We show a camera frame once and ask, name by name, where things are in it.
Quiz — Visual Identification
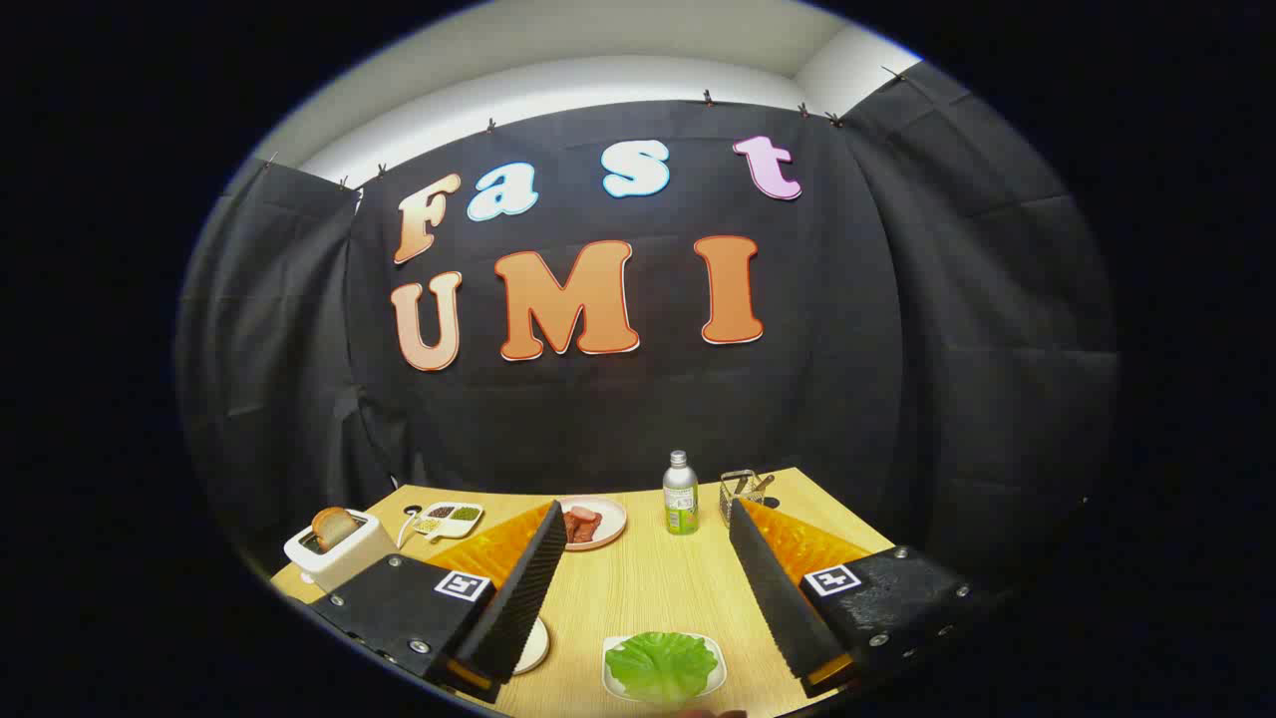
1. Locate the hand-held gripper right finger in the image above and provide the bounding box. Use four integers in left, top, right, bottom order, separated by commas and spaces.
728, 497, 976, 701

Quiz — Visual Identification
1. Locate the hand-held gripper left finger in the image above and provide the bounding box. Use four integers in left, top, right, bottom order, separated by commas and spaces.
309, 499, 569, 704

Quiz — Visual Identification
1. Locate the green lettuce leaf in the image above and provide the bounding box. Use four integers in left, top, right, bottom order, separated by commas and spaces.
605, 631, 719, 704

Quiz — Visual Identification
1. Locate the toasted bread slice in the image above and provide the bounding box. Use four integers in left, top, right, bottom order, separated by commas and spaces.
311, 507, 365, 552

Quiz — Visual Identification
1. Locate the white round plate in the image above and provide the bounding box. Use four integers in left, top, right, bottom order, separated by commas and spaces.
513, 618, 551, 676

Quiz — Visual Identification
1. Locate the white divided dish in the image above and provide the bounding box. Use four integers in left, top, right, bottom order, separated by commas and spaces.
411, 502, 485, 544

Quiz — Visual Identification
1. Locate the white square plate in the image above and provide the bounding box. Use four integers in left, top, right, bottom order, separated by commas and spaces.
601, 631, 728, 702

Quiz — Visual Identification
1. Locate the pink plate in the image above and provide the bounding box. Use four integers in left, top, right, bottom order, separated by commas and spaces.
553, 496, 628, 551

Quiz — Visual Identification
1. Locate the green bottle with silver cap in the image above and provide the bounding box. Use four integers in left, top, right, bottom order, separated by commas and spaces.
663, 450, 700, 537

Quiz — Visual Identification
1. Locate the white toaster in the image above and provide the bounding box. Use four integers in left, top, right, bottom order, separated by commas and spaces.
284, 509, 400, 594

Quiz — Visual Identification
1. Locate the black backdrop cloth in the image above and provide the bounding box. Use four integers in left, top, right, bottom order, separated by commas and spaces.
177, 60, 1122, 599

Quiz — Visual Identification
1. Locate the wire mesh utensil basket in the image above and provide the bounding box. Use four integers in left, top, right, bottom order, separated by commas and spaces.
719, 470, 764, 528

